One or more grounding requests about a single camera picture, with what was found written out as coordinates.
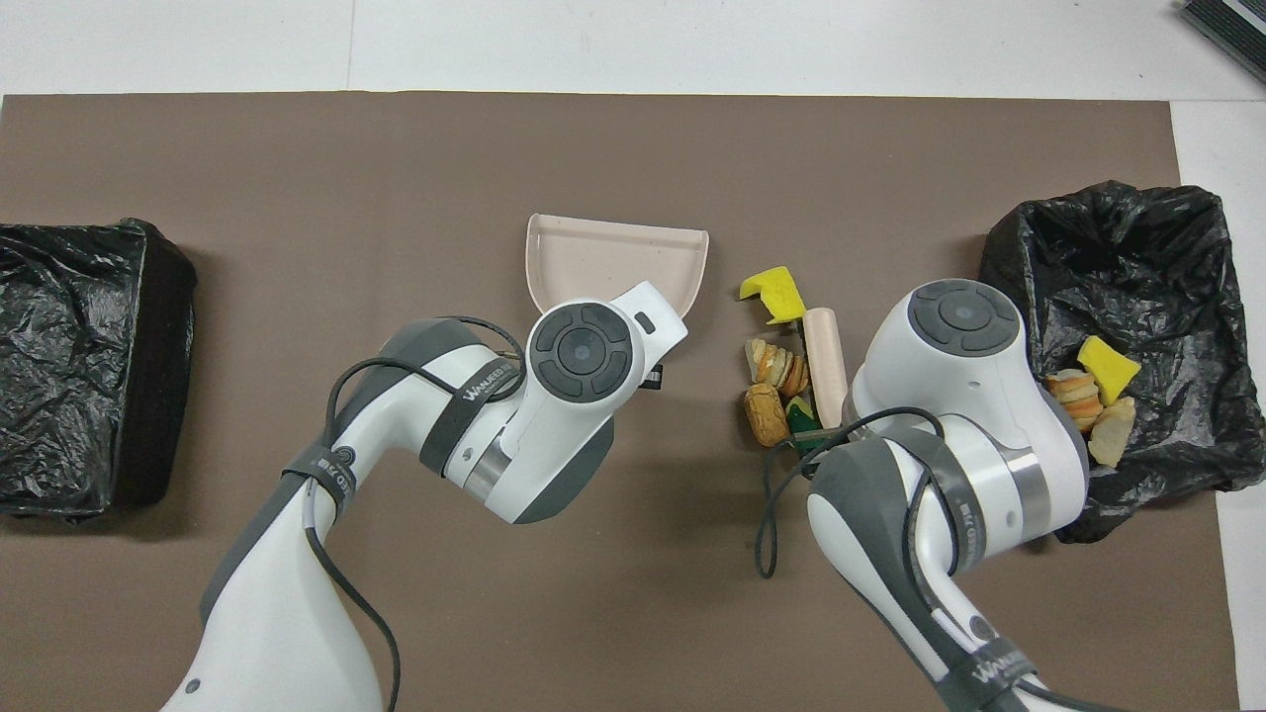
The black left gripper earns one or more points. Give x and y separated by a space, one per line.
653 377

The brown bread roll piece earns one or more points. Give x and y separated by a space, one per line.
766 415

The striped croissant piece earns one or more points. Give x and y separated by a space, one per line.
1076 396
776 366

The beige plastic dustpan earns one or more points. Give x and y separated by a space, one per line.
603 257

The notched yellow sponge piece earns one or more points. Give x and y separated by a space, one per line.
779 295

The green yellow sponge piece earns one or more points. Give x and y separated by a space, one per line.
803 423

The beige hand brush black bristles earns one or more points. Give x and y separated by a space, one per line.
826 366

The pale bread piece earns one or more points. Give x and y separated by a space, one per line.
1113 435

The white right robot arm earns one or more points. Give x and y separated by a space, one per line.
969 396

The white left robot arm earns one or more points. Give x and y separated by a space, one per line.
554 425

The black bag lined trash bin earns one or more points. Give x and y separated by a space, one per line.
89 376
1167 277

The brown table mat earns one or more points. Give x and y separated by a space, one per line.
396 178

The dark ribbed panel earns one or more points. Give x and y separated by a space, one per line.
1231 30

